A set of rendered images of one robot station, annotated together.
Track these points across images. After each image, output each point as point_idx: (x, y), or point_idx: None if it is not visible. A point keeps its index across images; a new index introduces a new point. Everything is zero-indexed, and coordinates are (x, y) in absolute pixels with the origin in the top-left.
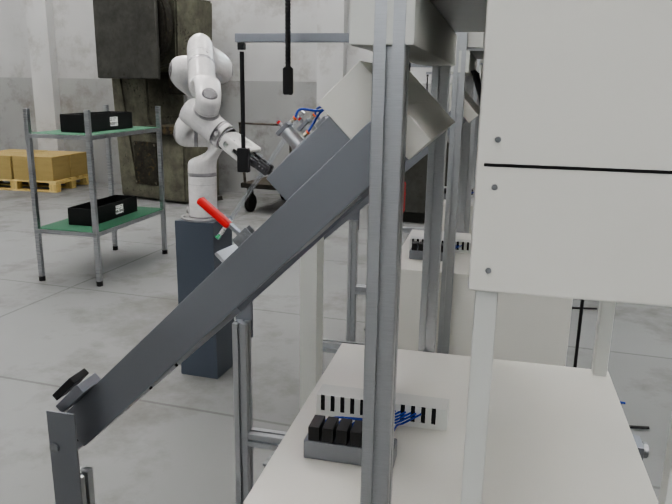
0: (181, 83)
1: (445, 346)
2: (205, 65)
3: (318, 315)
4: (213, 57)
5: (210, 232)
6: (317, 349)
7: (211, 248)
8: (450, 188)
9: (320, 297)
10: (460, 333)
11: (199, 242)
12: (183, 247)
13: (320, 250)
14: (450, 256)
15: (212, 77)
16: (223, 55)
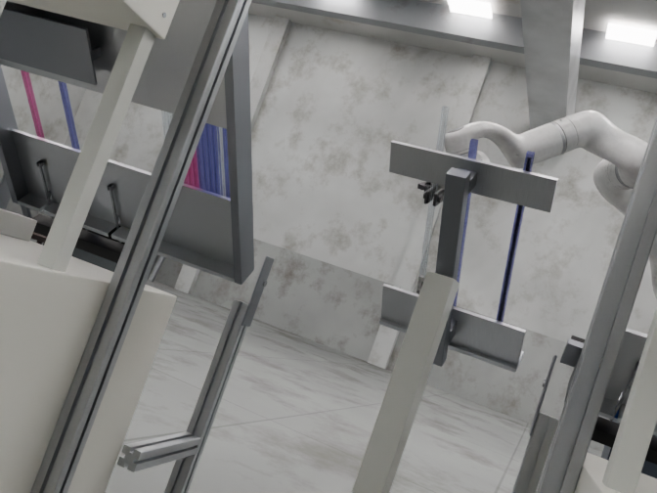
0: (599, 188)
1: None
2: (535, 128)
3: (385, 418)
4: (567, 126)
5: (618, 423)
6: (363, 472)
7: (610, 448)
8: (619, 235)
9: (402, 393)
10: None
11: None
12: (605, 445)
13: (425, 316)
14: (567, 401)
15: (487, 121)
16: (636, 143)
